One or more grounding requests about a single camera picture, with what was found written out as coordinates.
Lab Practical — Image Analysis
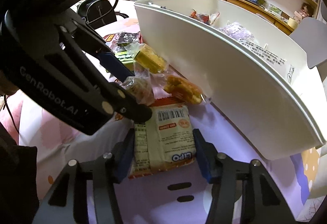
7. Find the nut bar clear wrapper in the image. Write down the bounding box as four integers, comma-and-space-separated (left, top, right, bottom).
122, 68, 155, 106

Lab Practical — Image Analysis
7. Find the red sausage stick packet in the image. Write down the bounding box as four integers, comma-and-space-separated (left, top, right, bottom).
103, 32, 140, 48

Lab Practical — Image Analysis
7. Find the green snack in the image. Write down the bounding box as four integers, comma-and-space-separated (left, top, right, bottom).
115, 51, 134, 71

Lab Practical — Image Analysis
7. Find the yellow snack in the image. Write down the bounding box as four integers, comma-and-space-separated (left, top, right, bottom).
134, 43, 168, 74

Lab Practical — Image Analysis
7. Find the white Lipo biscuit packet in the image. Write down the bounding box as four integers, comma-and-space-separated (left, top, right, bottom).
129, 97, 196, 179

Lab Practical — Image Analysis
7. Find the orange fried snack packet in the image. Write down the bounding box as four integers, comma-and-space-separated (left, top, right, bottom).
163, 74, 205, 104

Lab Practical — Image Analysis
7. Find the red white snack packet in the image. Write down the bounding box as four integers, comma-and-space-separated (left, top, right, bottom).
190, 10, 220, 26

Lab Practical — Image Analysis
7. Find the purple snack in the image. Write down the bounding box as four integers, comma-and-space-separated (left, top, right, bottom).
218, 22, 255, 41

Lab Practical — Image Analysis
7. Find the black shoulder bag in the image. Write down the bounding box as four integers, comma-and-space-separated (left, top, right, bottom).
77, 0, 117, 29

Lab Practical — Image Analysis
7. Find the cartoon monster tablecloth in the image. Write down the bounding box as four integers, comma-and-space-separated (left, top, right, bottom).
0, 0, 327, 224

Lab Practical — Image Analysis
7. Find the white plastic storage bin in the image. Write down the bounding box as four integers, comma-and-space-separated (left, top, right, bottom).
134, 0, 326, 160

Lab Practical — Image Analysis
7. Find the wooden desk with drawers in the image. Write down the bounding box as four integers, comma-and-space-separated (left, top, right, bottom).
222, 0, 294, 35

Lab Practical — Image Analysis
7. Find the roll of masking tape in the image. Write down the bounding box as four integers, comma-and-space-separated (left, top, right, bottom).
287, 17, 298, 30

